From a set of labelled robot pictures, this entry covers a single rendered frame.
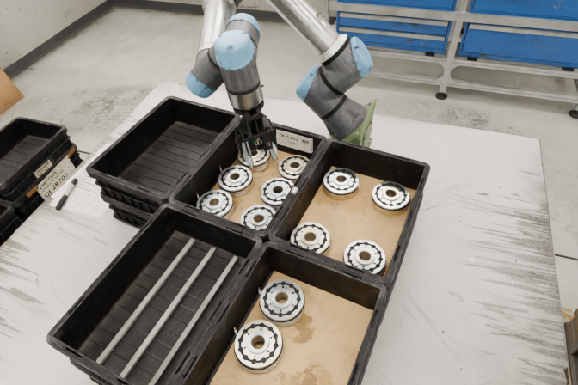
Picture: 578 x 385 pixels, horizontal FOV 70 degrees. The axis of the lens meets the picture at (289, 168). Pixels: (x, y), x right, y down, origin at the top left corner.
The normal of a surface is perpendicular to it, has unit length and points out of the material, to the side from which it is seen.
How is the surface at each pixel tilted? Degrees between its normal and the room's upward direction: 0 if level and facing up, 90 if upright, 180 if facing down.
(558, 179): 0
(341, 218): 0
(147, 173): 0
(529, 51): 90
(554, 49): 90
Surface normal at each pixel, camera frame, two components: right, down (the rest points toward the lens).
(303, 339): -0.06, -0.71
